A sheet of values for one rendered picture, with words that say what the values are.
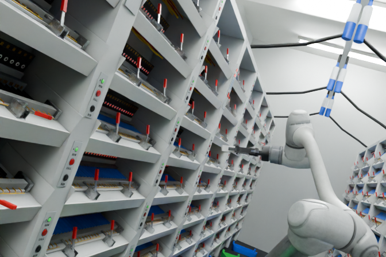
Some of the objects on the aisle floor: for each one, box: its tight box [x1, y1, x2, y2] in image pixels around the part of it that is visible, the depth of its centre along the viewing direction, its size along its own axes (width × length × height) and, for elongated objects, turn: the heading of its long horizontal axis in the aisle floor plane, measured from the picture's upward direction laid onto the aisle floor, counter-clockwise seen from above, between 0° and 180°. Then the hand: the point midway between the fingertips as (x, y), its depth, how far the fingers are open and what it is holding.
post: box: [0, 0, 155, 257], centre depth 106 cm, size 20×9×174 cm, turn 149°
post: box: [159, 33, 248, 257], centre depth 239 cm, size 20×9×174 cm, turn 149°
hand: (228, 148), depth 199 cm, fingers open, 3 cm apart
